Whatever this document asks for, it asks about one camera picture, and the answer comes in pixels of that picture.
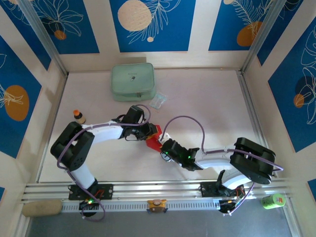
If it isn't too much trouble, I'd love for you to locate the aluminium mounting rail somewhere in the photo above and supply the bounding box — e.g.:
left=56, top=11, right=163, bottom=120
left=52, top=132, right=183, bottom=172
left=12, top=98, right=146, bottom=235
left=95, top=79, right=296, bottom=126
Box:
left=21, top=179, right=294, bottom=204

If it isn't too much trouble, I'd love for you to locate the orange yellow button device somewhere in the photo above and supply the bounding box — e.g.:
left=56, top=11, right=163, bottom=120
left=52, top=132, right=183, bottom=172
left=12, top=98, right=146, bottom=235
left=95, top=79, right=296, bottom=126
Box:
left=147, top=198, right=168, bottom=213

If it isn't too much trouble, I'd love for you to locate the mint green zip pouch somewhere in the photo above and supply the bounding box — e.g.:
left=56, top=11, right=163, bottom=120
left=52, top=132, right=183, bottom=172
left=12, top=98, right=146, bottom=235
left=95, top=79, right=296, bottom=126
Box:
left=110, top=62, right=157, bottom=102

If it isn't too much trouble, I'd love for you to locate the aluminium corner post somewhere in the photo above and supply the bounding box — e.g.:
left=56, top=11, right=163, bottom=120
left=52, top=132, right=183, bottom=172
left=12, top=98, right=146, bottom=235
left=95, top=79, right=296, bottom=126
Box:
left=240, top=0, right=289, bottom=75
left=18, top=0, right=69, bottom=76

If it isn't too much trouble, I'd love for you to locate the beige foam roll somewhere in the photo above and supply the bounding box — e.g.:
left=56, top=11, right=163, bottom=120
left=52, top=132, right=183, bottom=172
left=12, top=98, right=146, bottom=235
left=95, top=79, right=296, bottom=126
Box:
left=21, top=199, right=63, bottom=218

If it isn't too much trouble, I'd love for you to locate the aluminium side rail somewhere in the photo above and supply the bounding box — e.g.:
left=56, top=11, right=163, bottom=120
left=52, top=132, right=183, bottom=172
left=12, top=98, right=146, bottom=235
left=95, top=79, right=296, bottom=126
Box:
left=237, top=70, right=277, bottom=178

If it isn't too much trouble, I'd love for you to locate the small brown bottle orange cap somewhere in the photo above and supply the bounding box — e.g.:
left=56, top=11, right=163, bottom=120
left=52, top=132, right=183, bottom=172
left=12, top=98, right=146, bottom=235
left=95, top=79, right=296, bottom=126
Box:
left=73, top=110, right=86, bottom=125

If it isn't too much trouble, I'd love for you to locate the small clear plastic packet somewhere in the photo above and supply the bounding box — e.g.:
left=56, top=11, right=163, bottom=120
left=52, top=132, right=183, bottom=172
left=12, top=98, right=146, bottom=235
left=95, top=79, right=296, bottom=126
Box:
left=149, top=92, right=168, bottom=110

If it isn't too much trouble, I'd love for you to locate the slotted grey cable duct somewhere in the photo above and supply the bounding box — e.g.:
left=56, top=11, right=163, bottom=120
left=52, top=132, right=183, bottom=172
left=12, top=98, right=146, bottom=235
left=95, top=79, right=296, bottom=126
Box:
left=60, top=198, right=222, bottom=213

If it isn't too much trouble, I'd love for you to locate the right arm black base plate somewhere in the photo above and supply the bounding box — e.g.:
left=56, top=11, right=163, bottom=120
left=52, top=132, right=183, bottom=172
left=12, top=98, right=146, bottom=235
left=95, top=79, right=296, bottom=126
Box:
left=200, top=182, right=245, bottom=198

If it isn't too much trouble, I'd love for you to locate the green cup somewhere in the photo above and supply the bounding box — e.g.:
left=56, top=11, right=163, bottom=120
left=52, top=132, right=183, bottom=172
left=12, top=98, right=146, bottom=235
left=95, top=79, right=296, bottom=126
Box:
left=261, top=194, right=286, bottom=210

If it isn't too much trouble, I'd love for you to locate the blue floral wall poster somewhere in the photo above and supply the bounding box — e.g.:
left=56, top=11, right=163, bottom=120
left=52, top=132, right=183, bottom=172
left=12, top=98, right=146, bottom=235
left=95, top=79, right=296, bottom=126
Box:
left=109, top=0, right=197, bottom=53
left=256, top=0, right=316, bottom=67
left=0, top=34, right=42, bottom=159
left=0, top=0, right=52, bottom=72
left=23, top=0, right=100, bottom=55
left=208, top=0, right=283, bottom=52
left=268, top=18, right=316, bottom=153

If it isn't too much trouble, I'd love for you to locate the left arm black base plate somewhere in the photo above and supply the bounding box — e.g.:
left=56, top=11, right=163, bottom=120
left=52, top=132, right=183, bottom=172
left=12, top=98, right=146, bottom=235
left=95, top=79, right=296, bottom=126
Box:
left=68, top=184, right=114, bottom=200

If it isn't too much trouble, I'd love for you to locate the red paper sheet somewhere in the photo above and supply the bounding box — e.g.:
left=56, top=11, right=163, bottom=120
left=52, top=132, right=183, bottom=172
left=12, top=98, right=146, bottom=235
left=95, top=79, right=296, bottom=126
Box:
left=145, top=124, right=164, bottom=152

